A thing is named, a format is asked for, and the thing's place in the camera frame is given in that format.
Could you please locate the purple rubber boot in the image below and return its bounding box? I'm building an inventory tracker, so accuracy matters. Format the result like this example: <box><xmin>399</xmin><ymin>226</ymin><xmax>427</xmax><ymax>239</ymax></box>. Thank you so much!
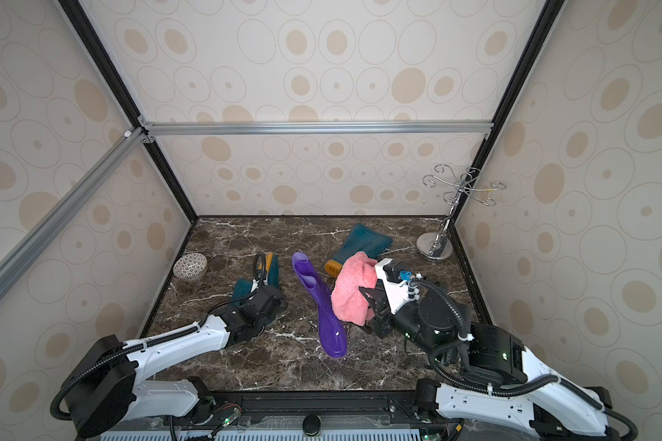
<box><xmin>292</xmin><ymin>252</ymin><xmax>348</xmax><ymax>358</ymax></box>

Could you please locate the teal rubber boot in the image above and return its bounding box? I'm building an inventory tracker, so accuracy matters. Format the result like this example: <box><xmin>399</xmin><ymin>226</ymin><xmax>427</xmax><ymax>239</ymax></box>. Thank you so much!
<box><xmin>232</xmin><ymin>252</ymin><xmax>281</xmax><ymax>306</ymax></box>
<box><xmin>325</xmin><ymin>223</ymin><xmax>393</xmax><ymax>277</ymax></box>

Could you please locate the pink microfiber cloth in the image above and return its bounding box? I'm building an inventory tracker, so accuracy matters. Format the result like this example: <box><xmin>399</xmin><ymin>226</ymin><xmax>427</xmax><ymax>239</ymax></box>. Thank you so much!
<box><xmin>331</xmin><ymin>251</ymin><xmax>378</xmax><ymax>326</ymax></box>

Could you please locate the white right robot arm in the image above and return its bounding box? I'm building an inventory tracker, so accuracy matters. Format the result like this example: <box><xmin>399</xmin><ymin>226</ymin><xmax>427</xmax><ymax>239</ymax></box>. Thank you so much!
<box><xmin>359</xmin><ymin>258</ymin><xmax>638</xmax><ymax>440</ymax></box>

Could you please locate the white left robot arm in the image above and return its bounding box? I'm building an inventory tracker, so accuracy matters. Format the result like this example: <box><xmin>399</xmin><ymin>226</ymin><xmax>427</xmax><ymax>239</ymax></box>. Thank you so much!
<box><xmin>50</xmin><ymin>285</ymin><xmax>288</xmax><ymax>439</ymax></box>

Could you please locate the patterned black white bowl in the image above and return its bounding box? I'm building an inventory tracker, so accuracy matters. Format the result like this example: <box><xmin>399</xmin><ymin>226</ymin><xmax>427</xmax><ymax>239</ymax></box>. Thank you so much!
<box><xmin>173</xmin><ymin>253</ymin><xmax>208</xmax><ymax>282</ymax></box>

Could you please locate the chrome mug tree stand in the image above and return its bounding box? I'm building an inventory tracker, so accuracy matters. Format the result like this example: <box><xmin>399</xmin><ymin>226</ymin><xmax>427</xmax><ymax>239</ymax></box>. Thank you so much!
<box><xmin>416</xmin><ymin>164</ymin><xmax>507</xmax><ymax>262</ymax></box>

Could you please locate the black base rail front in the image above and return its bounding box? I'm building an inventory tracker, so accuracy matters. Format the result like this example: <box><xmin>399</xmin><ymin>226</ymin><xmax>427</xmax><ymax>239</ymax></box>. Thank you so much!
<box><xmin>211</xmin><ymin>391</ymin><xmax>439</xmax><ymax>424</ymax></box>

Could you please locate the horizontal aluminium rail back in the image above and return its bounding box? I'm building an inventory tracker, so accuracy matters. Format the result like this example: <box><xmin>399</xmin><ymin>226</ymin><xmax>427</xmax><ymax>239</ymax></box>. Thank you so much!
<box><xmin>145</xmin><ymin>121</ymin><xmax>493</xmax><ymax>136</ymax></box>

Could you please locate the diagonal aluminium rail left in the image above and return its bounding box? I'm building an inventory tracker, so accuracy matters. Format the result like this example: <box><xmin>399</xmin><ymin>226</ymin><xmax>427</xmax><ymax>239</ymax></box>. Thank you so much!
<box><xmin>0</xmin><ymin>127</ymin><xmax>145</xmax><ymax>301</ymax></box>

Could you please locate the black corner frame post left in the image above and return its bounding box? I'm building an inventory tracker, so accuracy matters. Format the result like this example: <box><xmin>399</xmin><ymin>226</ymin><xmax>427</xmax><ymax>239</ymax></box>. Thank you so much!
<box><xmin>57</xmin><ymin>0</ymin><xmax>199</xmax><ymax>224</ymax></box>

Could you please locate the black corner frame post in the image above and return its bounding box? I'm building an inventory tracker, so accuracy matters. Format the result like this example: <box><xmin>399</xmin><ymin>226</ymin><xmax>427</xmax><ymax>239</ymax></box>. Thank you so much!
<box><xmin>57</xmin><ymin>0</ymin><xmax>199</xmax><ymax>224</ymax></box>
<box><xmin>467</xmin><ymin>0</ymin><xmax>565</xmax><ymax>189</ymax></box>

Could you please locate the black corner frame post right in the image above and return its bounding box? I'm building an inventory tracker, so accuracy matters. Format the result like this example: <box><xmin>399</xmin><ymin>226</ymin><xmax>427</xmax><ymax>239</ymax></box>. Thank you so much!
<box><xmin>467</xmin><ymin>0</ymin><xmax>565</xmax><ymax>189</ymax></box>

